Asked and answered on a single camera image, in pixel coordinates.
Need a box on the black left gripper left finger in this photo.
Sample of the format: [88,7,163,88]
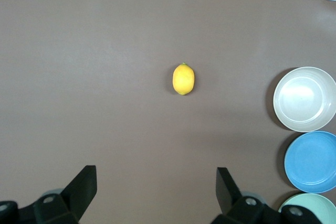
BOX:
[33,165,98,224]

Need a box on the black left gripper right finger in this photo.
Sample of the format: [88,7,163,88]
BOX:
[212,167,280,224]

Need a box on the yellow lemon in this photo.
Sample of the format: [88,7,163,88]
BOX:
[172,62,196,96]

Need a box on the light green plate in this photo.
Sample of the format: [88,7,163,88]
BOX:
[278,193,336,224]

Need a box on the blue plate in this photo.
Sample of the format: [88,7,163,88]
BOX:
[284,130,336,194]

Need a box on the beige plate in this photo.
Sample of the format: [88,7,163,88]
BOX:
[272,66,336,133]

